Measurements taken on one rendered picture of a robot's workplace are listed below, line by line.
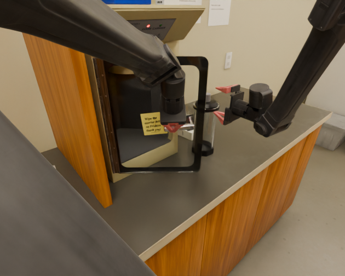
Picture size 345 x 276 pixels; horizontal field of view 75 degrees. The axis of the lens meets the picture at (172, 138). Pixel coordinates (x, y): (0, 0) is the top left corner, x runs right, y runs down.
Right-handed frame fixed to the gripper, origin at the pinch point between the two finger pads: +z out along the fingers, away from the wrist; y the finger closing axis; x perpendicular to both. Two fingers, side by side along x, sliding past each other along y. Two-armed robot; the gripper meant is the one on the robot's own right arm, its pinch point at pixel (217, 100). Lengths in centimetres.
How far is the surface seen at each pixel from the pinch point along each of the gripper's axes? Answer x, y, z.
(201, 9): 10.9, 30.2, 0.3
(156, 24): 24.7, 26.7, 3.4
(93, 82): 41.1, 11.7, 13.5
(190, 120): 21.0, 0.7, -7.0
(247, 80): -112, -24, 56
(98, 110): 41.1, 3.1, 13.2
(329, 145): -229, -113, 2
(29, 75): 51, 8, 55
